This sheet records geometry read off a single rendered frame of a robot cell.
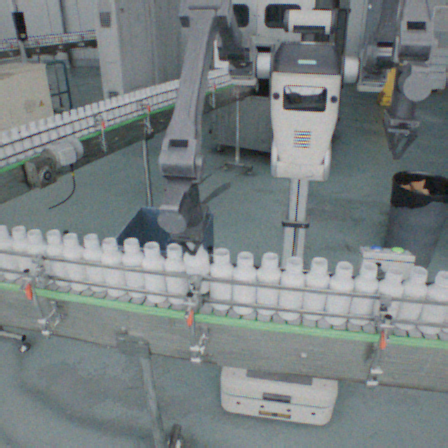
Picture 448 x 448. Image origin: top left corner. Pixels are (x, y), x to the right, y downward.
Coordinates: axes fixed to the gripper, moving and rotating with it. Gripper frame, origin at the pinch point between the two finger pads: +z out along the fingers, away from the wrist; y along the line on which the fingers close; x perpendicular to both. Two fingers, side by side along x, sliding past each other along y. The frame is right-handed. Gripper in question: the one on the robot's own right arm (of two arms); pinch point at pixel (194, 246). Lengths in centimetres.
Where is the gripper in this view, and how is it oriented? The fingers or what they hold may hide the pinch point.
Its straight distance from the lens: 96.6
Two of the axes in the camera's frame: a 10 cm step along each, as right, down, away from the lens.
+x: 9.8, 0.9, -1.8
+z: 0.6, 7.1, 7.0
